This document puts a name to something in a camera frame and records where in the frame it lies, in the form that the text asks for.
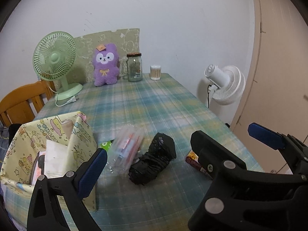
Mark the white standing fan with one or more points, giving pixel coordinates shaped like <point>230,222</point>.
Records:
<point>226,86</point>

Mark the green desk fan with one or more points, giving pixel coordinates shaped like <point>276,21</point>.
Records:
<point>53,58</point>

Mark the cotton swab container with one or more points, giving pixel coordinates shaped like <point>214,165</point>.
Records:
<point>155,72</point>

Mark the glass mug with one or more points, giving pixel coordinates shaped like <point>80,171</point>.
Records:
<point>123,69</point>

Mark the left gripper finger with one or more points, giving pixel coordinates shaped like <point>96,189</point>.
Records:
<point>45,212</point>

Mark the beige door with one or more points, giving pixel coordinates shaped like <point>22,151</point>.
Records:
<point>276,87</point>

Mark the wooden chair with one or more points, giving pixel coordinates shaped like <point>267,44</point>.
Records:
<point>20,105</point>

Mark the pink tissue pack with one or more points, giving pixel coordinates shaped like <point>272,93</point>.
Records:
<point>38,167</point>

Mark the green tissue pack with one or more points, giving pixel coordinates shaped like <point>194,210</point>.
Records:
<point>106,145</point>

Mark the black plastic bag roll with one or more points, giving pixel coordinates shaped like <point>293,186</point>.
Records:
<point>160,153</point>

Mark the clear plastic tube pack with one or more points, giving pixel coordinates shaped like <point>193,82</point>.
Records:
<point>124,149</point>

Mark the purple plush bear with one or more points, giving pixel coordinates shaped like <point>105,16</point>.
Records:
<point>105,63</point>

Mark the white towel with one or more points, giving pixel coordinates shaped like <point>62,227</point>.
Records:
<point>55,159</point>

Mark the patterned cardboard panel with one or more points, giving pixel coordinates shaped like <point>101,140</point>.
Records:
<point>126,41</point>

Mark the yellow cartoon fabric storage box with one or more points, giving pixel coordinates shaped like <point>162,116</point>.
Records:
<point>69,129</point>

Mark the red snack box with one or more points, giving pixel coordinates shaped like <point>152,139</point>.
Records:
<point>192,160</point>

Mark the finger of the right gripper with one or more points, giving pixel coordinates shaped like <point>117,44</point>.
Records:
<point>211,154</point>
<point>291,148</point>

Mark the black garment on chair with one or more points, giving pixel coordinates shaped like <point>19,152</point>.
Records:
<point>12,130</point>

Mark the plaid tablecloth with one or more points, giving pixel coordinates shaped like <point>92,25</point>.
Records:
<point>164,106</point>

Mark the glass jar with lid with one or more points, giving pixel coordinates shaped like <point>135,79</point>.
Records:
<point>134,67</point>

